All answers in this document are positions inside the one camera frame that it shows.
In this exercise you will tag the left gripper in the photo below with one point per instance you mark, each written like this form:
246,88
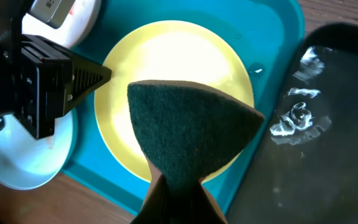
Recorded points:
38,81

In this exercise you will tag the yellow-green plate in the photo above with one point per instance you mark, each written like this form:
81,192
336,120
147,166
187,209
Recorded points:
164,50

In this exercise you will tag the green scrubbing sponge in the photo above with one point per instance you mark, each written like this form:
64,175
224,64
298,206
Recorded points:
187,131

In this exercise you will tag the black plastic tray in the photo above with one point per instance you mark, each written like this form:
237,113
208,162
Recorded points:
305,169

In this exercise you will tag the white plate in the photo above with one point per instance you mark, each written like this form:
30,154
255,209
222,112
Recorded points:
74,29

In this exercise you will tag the light blue plate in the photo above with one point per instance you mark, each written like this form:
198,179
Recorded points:
27,163

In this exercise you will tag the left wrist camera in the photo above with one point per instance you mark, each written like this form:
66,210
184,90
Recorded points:
51,12

